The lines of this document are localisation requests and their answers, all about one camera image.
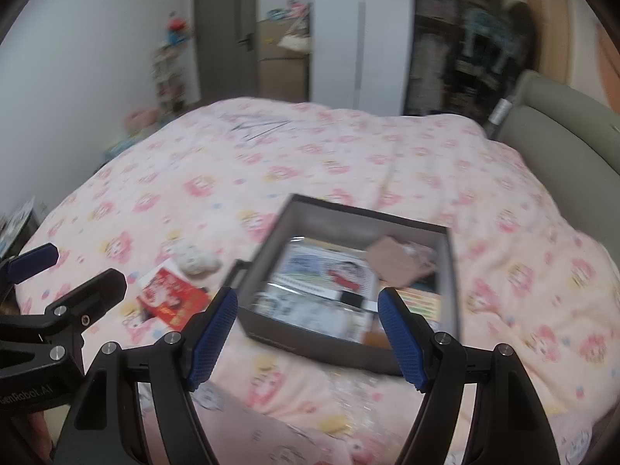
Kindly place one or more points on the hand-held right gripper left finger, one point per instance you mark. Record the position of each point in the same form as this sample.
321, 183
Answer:
212, 341

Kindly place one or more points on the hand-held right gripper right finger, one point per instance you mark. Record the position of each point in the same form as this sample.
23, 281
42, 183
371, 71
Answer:
404, 344

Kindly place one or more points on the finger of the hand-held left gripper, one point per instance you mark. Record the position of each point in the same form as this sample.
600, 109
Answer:
34, 261
92, 293

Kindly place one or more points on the red printed packet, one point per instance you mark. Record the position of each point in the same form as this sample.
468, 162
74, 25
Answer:
167, 295

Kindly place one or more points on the white plush toy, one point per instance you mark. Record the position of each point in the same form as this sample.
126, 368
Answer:
193, 259

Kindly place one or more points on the dark grey cardboard box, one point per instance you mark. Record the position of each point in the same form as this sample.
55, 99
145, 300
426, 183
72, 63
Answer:
315, 215

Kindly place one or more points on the colourful striped packet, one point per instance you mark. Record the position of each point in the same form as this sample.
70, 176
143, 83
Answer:
424, 305

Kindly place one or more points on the clear black-framed case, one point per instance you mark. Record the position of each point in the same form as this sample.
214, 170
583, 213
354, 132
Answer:
238, 271

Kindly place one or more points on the brown card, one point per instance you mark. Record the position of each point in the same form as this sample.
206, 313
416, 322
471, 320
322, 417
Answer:
395, 261

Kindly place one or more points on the pink printed cloth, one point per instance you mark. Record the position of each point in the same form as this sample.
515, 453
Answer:
271, 426

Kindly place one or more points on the cartoon printed sheet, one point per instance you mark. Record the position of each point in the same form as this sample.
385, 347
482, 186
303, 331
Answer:
319, 271

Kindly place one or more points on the pink toy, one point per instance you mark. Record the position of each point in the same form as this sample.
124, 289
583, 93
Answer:
141, 118

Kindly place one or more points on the pink printed blanket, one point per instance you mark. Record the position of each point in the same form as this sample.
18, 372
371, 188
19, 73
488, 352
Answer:
300, 164

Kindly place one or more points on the black clothes hanger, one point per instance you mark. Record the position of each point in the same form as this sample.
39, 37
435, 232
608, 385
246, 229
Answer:
261, 128

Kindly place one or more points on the toy shelf rack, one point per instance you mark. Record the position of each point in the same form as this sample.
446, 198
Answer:
169, 77

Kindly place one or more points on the silver bottle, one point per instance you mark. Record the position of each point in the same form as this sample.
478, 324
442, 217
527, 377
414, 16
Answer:
500, 112

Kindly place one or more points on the grey bed headboard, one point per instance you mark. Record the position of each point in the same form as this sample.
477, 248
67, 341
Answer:
557, 145

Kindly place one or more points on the red and blue plush toy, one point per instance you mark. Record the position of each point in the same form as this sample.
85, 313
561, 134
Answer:
177, 29

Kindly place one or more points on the stacked cardboard boxes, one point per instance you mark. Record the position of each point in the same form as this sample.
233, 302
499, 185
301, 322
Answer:
283, 75

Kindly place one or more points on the grey-brown door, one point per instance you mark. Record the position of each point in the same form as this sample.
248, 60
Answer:
220, 34

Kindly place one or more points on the dark bookshelf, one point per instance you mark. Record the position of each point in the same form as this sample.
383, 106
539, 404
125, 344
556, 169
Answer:
436, 43

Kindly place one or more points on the white tote bag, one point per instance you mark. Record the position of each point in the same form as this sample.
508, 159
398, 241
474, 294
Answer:
294, 41

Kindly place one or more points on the white wardrobe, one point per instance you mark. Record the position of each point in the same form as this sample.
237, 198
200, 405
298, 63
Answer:
363, 34

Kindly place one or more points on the peach curtain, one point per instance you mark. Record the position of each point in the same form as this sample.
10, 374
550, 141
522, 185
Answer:
562, 9

